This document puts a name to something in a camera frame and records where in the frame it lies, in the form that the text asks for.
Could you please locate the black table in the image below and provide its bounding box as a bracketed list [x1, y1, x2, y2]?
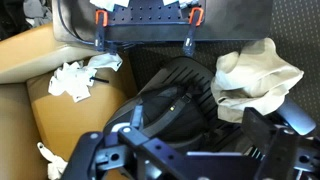
[51, 0, 274, 44]

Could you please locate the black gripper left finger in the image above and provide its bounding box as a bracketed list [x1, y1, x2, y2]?
[61, 105, 188, 180]

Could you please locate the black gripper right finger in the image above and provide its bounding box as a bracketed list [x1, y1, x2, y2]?
[241, 107, 320, 180]

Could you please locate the tan leather armchair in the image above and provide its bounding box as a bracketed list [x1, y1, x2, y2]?
[0, 21, 139, 180]

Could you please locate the black office chair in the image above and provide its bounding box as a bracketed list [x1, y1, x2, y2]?
[103, 55, 318, 159]

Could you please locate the dark perforated mounting plate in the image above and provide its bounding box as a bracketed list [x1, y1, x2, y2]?
[103, 0, 198, 26]

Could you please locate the large white crumpled rag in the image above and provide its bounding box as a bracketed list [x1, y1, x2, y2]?
[48, 53, 124, 103]

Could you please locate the black cable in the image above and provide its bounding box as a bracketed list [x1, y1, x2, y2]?
[56, 0, 99, 47]

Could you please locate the grey fabric bundle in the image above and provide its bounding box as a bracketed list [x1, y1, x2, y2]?
[22, 0, 53, 27]

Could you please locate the beige crumpled cloth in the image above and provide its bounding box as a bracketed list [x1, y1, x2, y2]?
[210, 37, 305, 124]

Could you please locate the black marker pen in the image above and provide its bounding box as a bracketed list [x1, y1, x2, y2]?
[89, 76, 110, 84]

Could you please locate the small white crumpled rag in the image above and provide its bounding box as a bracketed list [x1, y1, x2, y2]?
[36, 141, 69, 180]

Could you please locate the orange black bar clamp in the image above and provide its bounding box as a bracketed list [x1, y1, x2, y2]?
[182, 7, 205, 58]
[94, 9, 118, 55]

